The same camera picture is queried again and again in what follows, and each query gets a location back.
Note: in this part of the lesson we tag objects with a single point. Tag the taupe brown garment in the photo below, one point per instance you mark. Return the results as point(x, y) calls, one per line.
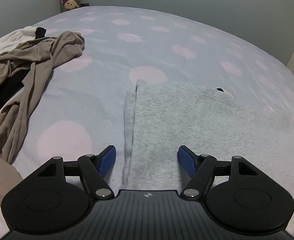
point(37, 58)

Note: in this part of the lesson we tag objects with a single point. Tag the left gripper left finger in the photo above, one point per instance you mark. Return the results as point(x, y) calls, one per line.
point(59, 194)

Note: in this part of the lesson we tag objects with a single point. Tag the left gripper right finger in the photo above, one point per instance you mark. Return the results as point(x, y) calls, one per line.
point(235, 194)

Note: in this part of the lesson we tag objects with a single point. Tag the grey t-shirt black collar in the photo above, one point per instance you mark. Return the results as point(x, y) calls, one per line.
point(159, 118)

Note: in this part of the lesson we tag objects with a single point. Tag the pink dotted bed sheet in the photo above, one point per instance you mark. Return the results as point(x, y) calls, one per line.
point(81, 111)

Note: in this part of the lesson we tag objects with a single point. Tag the black garment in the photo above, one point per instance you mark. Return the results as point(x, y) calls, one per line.
point(1, 79)

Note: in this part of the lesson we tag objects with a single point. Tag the black wall socket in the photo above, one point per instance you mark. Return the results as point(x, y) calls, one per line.
point(84, 4)

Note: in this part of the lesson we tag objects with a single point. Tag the cream white garment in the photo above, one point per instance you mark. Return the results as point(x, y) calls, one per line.
point(12, 40)

